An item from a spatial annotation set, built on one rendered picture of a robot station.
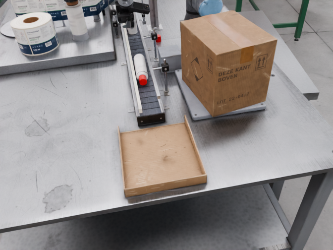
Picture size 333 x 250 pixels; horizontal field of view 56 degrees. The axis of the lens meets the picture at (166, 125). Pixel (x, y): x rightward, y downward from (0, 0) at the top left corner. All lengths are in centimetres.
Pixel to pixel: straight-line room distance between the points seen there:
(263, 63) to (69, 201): 81
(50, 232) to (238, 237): 93
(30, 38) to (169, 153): 96
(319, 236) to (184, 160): 112
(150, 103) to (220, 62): 33
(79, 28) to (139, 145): 85
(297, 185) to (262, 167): 110
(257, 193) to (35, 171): 114
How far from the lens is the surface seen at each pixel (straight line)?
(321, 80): 317
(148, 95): 129
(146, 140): 115
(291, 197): 210
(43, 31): 172
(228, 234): 163
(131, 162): 109
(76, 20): 176
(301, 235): 156
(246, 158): 110
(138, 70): 137
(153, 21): 193
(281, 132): 122
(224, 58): 109
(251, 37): 118
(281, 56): 169
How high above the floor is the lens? 163
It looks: 41 degrees down
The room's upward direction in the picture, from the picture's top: 4 degrees counter-clockwise
